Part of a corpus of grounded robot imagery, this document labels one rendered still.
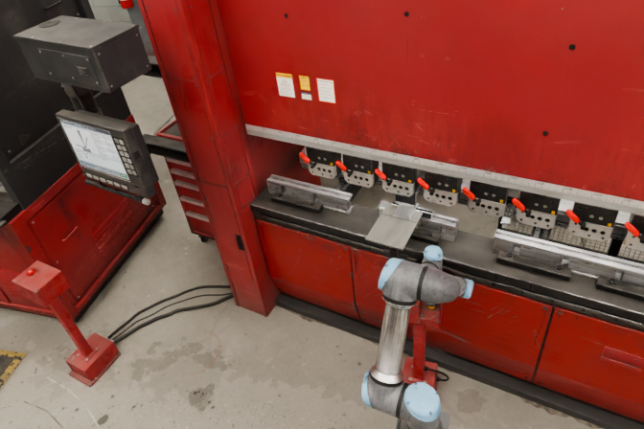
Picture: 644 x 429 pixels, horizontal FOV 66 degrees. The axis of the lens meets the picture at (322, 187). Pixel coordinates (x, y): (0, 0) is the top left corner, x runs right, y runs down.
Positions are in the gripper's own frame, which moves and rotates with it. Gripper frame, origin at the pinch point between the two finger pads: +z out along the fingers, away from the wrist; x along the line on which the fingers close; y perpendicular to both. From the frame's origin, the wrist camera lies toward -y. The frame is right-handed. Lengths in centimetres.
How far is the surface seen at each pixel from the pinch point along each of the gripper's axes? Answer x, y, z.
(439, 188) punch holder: 2, 32, -43
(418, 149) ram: 12, 35, -61
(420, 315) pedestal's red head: 4.1, -5.2, 2.3
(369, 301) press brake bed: 36, 20, 37
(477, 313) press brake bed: -20.5, 11.7, 17.5
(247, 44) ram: 91, 52, -98
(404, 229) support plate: 15.4, 20.6, -25.2
